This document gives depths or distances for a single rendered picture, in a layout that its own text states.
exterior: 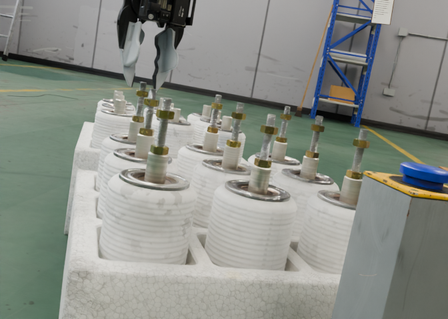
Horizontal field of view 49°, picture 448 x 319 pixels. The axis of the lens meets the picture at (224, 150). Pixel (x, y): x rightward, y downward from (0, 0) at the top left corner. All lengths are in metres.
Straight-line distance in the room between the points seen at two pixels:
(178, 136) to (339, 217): 0.55
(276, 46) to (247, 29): 0.46
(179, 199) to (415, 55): 6.75
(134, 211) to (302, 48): 6.59
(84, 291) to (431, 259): 0.30
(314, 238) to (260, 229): 0.09
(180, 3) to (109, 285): 0.39
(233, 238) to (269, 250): 0.04
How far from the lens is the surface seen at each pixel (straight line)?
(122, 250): 0.52
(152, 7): 0.69
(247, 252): 0.54
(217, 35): 7.16
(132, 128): 0.75
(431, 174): 0.42
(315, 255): 0.59
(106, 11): 7.64
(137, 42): 0.71
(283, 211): 0.53
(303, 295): 0.54
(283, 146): 0.81
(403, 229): 0.40
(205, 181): 0.64
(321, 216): 0.58
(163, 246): 0.51
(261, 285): 0.52
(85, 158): 1.02
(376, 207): 0.43
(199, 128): 1.20
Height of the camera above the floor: 0.38
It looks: 9 degrees down
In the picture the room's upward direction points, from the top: 10 degrees clockwise
